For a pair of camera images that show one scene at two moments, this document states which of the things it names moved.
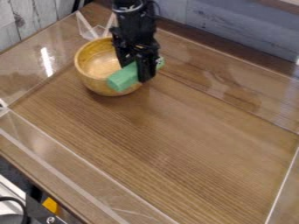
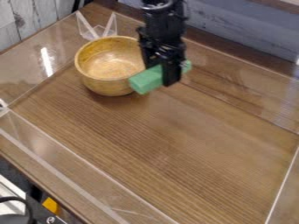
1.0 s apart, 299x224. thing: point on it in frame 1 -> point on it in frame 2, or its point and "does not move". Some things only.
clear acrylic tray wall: (74, 185) does not move
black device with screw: (39, 214) does not move
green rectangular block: (126, 75) -> (150, 79)
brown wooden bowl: (97, 64) does not move
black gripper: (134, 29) -> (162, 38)
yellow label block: (51, 205) does not move
